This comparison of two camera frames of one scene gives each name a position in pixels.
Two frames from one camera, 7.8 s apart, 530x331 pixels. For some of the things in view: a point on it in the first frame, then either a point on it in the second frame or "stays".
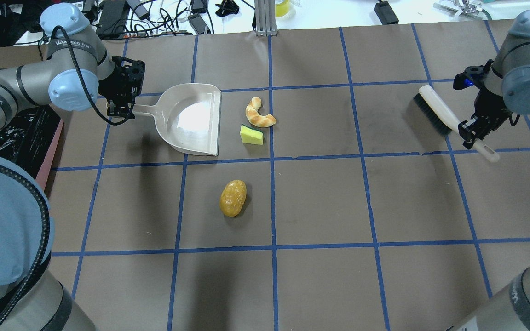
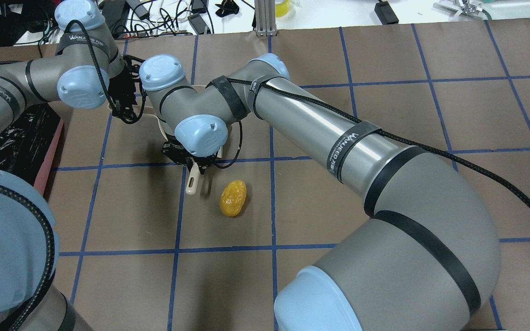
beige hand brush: [444, 122] to [193, 179]
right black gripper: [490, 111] to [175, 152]
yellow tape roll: [281, 8] stays
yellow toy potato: [233, 196] stays
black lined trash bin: [29, 139] stays
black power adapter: [386, 13] stays
